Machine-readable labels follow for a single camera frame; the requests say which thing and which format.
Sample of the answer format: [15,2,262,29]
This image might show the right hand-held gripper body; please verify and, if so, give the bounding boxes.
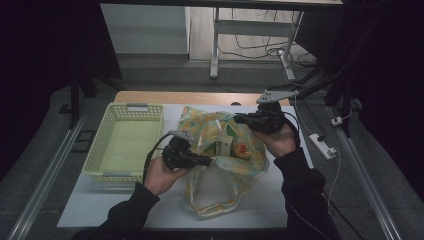
[248,89,300,135]

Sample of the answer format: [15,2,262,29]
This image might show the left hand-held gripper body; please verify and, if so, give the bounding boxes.
[161,129,201,172]

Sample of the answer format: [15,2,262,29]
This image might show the small green white box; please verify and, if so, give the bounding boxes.
[214,133,235,157]

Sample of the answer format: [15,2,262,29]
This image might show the orange print tote bag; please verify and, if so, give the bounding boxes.
[177,105,271,219]

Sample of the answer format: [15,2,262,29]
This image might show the round tin red label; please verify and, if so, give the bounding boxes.
[231,141,253,160]

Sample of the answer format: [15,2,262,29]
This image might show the pale yellow plastic basket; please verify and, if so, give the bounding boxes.
[81,102,165,184]

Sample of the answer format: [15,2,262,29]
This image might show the person's right hand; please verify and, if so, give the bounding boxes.
[251,122,298,160]

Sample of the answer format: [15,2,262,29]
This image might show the person's left hand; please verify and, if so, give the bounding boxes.
[143,156,195,197]

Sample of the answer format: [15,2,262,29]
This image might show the white power strip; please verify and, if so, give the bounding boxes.
[308,133,338,161]

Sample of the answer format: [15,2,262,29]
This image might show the black metal stand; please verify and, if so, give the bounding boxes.
[68,64,125,130]
[295,59,355,138]

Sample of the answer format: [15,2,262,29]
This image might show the white table cover sheet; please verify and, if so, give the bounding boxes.
[57,103,335,230]

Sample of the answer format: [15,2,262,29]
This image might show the white cabinet panel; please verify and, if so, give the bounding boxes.
[100,3,191,55]

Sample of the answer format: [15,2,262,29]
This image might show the right hand-held gripper cable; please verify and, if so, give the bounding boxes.
[282,110,302,148]

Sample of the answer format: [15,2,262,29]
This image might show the hand-held gripper cable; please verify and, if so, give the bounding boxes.
[282,110,302,148]
[142,133,174,184]

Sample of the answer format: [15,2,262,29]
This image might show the left hand-held gripper cable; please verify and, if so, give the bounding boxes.
[142,133,174,184]

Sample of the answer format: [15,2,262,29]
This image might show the black floor cables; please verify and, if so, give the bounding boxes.
[218,9,331,101]

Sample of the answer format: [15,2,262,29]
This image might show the white desk frame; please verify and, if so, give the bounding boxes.
[209,6,305,81]

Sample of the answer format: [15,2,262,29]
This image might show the white power strip cable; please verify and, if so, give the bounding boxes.
[293,93,343,209]

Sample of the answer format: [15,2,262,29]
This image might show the black floor bracket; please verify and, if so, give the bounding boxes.
[71,129,98,154]

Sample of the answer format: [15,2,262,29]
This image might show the grey metal floor rail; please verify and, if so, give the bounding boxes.
[328,106,403,240]
[6,99,92,240]

